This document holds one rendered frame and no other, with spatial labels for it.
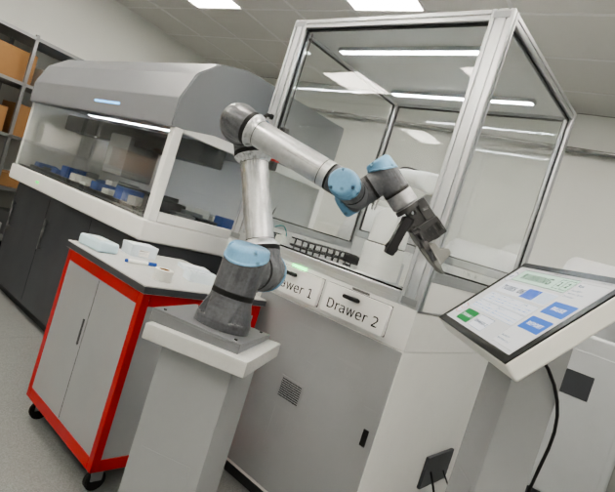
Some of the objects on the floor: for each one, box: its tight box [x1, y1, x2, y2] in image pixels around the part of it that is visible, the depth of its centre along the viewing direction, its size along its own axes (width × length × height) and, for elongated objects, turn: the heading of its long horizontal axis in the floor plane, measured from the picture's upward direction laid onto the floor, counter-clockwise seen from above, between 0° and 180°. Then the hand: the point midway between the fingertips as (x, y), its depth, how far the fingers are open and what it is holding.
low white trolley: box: [26, 239, 267, 491], centre depth 206 cm, size 58×62×76 cm
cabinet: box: [224, 291, 488, 492], centre depth 236 cm, size 95×103×80 cm
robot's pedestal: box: [118, 321, 280, 492], centre depth 134 cm, size 30×30×76 cm
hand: (438, 271), depth 138 cm, fingers closed
